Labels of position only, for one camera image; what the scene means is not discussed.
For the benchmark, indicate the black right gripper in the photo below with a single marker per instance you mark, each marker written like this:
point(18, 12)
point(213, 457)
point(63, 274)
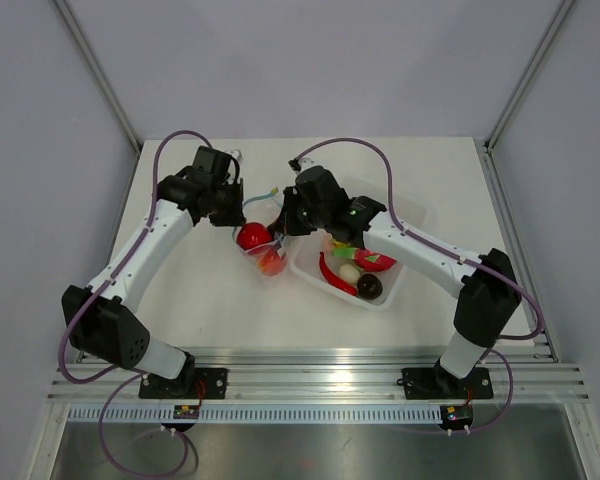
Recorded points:
point(287, 222)

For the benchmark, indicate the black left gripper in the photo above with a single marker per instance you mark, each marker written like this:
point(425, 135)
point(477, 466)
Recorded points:
point(236, 217)

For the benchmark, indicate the red apple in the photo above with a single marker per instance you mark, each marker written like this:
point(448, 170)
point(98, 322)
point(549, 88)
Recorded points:
point(252, 235)

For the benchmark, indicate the orange red tomato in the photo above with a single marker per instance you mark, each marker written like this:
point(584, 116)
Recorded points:
point(272, 263)

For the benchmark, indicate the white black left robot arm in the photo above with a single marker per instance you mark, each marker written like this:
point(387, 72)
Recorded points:
point(101, 317)

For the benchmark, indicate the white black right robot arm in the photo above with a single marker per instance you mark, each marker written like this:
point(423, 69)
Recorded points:
point(484, 286)

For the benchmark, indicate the pink dragon fruit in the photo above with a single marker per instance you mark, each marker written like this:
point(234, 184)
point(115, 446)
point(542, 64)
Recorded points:
point(364, 259)

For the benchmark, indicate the red chili pepper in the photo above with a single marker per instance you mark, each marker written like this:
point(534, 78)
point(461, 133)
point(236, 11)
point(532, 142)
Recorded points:
point(333, 279)

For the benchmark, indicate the white garlic bulb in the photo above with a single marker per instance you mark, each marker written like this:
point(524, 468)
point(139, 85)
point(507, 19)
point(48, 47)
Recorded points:
point(349, 273)

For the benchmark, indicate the white perforated plastic basket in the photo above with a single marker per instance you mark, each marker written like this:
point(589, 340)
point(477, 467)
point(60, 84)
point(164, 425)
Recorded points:
point(305, 258)

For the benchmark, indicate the left small circuit board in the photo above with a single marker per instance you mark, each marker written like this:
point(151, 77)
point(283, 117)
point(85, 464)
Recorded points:
point(186, 412)

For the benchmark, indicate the small circuit board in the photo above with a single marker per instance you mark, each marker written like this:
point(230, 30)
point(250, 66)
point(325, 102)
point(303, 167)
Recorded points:
point(459, 417)
point(186, 412)

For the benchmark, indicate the right small circuit board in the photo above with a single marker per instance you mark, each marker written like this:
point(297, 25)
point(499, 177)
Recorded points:
point(459, 417)

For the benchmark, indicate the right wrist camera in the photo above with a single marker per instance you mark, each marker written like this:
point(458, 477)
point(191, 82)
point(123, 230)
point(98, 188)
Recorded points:
point(301, 164)

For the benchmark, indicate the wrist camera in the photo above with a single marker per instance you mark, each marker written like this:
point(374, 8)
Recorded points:
point(236, 155)
point(301, 164)

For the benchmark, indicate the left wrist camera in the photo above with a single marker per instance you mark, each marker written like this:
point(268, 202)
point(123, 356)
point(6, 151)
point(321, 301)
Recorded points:
point(236, 155)

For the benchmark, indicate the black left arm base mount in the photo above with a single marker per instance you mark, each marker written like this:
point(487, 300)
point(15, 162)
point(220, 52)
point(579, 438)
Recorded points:
point(210, 383)

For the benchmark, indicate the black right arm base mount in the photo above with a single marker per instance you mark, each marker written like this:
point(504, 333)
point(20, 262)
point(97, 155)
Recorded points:
point(433, 383)

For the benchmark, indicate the left aluminium corner post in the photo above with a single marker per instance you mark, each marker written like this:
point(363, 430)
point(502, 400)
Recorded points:
point(89, 57)

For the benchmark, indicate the aluminium corner post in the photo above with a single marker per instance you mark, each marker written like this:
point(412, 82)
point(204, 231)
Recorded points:
point(89, 57)
point(530, 72)

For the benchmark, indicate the white slotted cable duct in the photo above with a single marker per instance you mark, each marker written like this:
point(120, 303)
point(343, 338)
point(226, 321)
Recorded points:
point(262, 414)

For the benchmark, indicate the aluminium rail frame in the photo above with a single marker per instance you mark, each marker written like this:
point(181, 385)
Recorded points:
point(284, 340)

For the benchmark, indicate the right aluminium corner post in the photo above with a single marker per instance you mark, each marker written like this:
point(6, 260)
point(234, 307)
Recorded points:
point(530, 72)

